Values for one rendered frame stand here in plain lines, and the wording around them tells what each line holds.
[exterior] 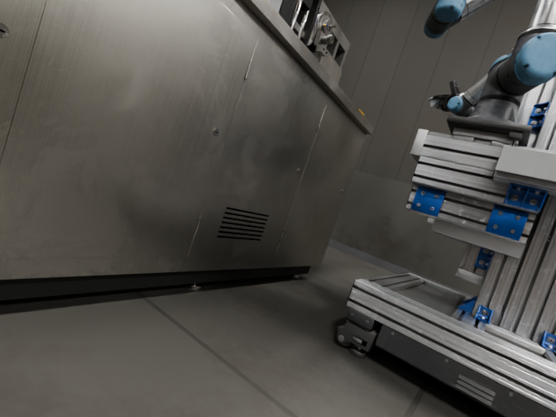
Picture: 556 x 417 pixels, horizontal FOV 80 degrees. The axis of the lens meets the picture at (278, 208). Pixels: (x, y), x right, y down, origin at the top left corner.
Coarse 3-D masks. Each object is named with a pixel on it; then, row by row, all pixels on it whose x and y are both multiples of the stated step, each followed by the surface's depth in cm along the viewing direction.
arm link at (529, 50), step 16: (544, 0) 91; (544, 16) 90; (528, 32) 91; (544, 32) 88; (528, 48) 88; (544, 48) 87; (512, 64) 93; (528, 64) 88; (544, 64) 88; (512, 80) 95; (528, 80) 91; (544, 80) 90
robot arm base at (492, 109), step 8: (488, 96) 105; (496, 96) 103; (504, 96) 102; (480, 104) 107; (488, 104) 104; (496, 104) 103; (504, 104) 102; (512, 104) 102; (472, 112) 108; (480, 112) 105; (488, 112) 103; (496, 112) 102; (504, 112) 101; (512, 112) 102; (496, 120) 101; (504, 120) 101; (512, 120) 102
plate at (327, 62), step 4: (328, 56) 236; (324, 60) 234; (328, 60) 238; (332, 60) 241; (324, 64) 235; (328, 64) 239; (332, 64) 243; (324, 68) 236; (328, 68) 241; (332, 68) 244; (336, 68) 249; (328, 72) 242; (332, 72) 246; (336, 72) 251; (340, 72) 256; (332, 76) 248; (336, 76) 253; (340, 76) 258; (336, 80) 254
